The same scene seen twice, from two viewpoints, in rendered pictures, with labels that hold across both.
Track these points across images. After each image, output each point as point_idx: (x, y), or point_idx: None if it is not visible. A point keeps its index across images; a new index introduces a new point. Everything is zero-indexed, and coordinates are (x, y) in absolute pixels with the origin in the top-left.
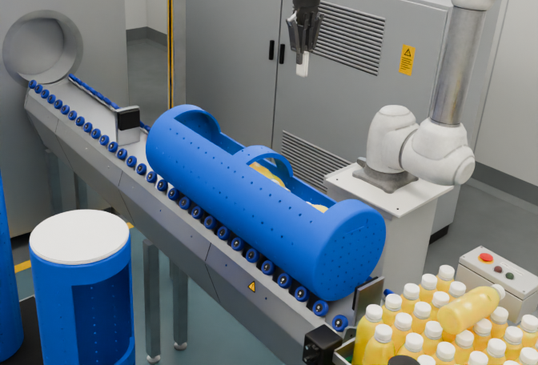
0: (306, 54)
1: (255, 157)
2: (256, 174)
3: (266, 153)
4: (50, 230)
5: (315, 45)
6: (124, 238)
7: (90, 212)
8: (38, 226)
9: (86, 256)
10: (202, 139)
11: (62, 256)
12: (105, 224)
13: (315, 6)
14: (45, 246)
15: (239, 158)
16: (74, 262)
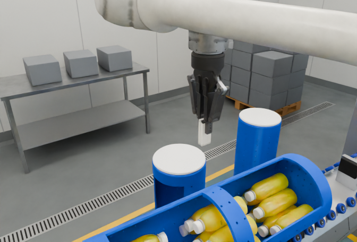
0: (200, 122)
1: (208, 196)
2: (184, 198)
3: (217, 204)
4: (182, 148)
5: (211, 120)
6: (172, 172)
7: (201, 159)
8: (187, 144)
9: (156, 160)
10: (246, 172)
11: (158, 153)
12: (188, 164)
13: (196, 69)
14: (167, 148)
15: (210, 189)
16: (153, 157)
